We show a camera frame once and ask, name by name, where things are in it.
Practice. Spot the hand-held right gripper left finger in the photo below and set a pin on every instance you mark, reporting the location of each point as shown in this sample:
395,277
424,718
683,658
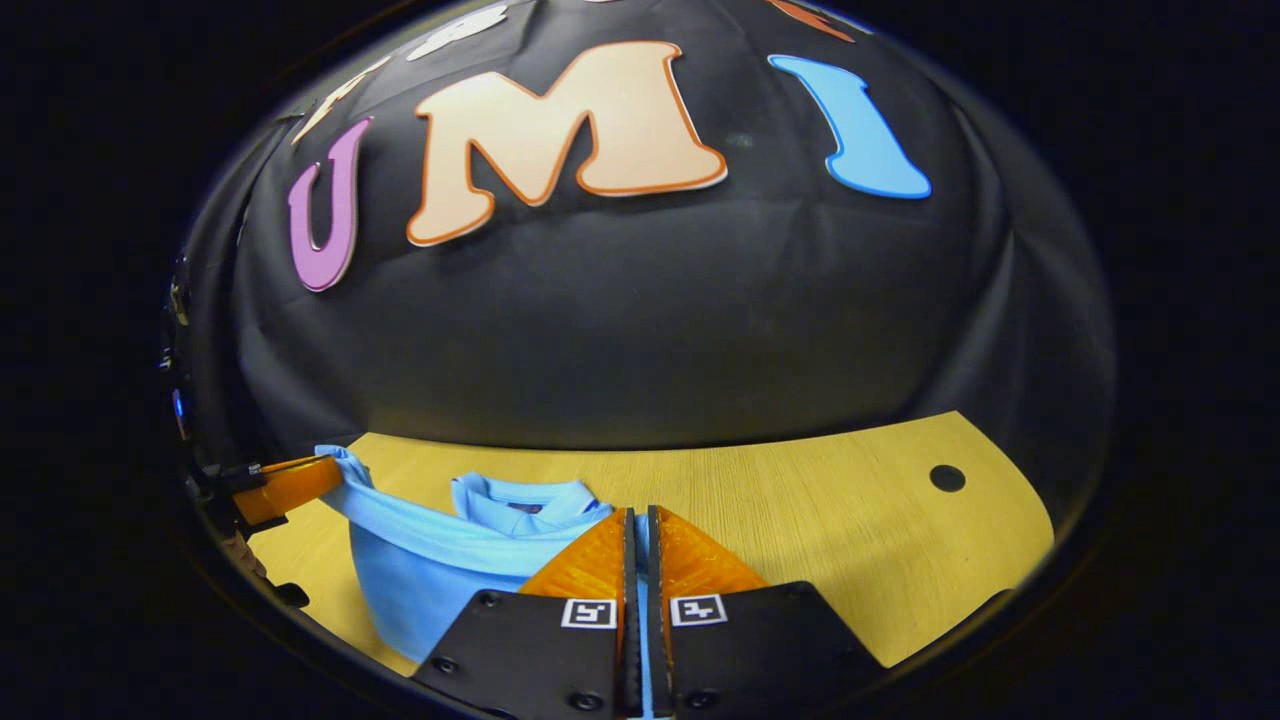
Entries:
631,650

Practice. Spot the black backdrop cloth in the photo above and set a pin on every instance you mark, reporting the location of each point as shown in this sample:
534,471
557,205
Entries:
640,330

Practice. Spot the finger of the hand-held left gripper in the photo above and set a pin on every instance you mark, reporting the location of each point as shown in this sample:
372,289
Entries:
295,485

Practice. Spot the light blue T-shirt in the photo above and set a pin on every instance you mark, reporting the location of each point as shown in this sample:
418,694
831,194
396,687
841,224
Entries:
430,570

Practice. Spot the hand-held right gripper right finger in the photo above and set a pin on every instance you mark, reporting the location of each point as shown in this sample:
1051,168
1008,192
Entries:
658,660

